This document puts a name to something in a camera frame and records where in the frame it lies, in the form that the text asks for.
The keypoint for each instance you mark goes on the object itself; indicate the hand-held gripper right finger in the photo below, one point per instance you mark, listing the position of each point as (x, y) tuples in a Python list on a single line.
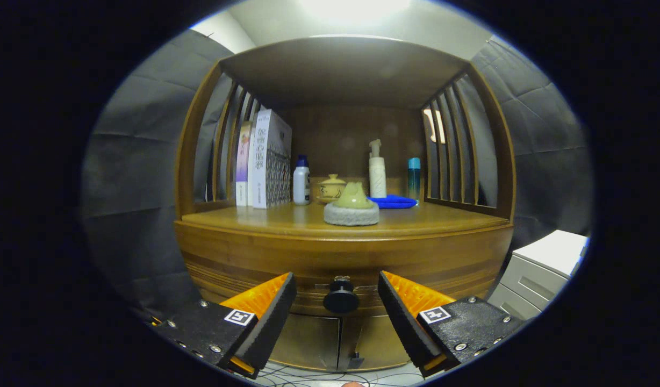
[(405, 322)]

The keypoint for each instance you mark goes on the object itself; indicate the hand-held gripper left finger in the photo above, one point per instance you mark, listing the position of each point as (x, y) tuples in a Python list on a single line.
[(273, 322)]

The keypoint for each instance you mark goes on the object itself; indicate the black round drawer knob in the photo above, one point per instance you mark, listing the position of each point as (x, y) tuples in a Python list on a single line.
[(341, 295)]

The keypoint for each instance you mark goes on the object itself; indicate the wooden drawer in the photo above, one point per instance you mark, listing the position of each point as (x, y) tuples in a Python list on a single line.
[(341, 258)]

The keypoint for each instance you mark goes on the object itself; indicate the pale green scrub brush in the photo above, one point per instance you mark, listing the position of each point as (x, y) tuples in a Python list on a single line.
[(351, 209)]

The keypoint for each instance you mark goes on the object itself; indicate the wooden cabinet door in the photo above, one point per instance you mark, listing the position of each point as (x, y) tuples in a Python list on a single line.
[(373, 338), (308, 341)]

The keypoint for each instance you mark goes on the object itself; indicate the wooden countertop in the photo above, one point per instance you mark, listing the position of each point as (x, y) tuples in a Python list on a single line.
[(287, 217)]

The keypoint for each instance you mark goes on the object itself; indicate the white drawer cabinet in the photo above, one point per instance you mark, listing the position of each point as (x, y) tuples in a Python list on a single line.
[(539, 269)]

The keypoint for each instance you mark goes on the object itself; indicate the wooden cabinet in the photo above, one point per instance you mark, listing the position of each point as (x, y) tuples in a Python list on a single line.
[(341, 70)]

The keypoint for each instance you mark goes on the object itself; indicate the blue folded cloth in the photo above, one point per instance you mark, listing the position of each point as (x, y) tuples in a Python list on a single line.
[(394, 201)]

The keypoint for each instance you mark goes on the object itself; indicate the white bottle with blue cap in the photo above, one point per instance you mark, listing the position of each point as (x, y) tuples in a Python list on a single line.
[(301, 183)]

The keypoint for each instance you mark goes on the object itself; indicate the clear blue bottle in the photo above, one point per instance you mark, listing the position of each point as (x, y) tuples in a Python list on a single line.
[(414, 177)]

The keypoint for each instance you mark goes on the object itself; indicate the beige lidded teacup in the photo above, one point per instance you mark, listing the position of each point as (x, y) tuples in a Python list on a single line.
[(330, 188)]

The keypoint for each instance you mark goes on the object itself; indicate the white pump bottle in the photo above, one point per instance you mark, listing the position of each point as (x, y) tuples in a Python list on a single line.
[(377, 174)]

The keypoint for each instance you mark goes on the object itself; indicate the white patterned book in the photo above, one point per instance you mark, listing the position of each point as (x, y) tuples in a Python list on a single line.
[(271, 161)]

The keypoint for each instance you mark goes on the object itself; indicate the purple and white book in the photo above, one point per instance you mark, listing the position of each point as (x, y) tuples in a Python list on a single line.
[(243, 161)]

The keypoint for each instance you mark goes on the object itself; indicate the black backdrop cloth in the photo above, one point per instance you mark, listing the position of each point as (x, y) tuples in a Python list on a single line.
[(131, 177)]

